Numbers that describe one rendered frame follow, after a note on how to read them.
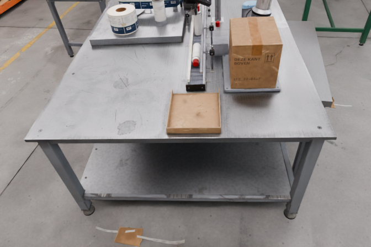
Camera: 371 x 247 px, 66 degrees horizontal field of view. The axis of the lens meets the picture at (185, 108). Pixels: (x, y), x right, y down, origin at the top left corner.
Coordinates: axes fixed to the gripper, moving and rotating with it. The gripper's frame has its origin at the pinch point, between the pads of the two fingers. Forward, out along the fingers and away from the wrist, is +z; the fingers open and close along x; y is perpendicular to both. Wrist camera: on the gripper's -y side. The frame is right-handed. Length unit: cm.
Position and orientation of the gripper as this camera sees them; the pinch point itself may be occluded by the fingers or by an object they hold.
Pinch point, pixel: (196, 14)
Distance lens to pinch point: 190.5
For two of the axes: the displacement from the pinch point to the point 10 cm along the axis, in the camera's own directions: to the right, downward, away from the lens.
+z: 1.0, 3.0, 9.5
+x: -0.3, 9.5, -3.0
